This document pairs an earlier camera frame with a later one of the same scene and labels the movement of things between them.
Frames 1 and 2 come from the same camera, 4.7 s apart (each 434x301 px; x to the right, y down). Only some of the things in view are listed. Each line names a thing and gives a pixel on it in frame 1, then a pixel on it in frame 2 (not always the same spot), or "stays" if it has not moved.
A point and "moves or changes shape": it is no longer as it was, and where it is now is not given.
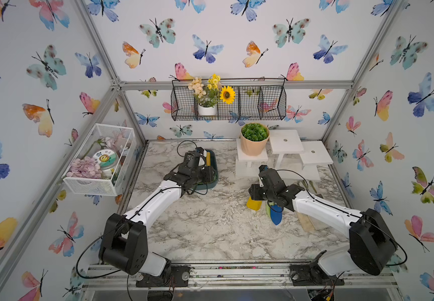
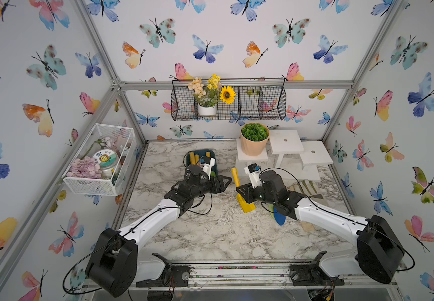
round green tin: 106,158 stays
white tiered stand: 285,153 stays
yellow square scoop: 254,205 moves or changes shape
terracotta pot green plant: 254,137 stays
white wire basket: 105,163 stays
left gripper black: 209,175 to 219,188
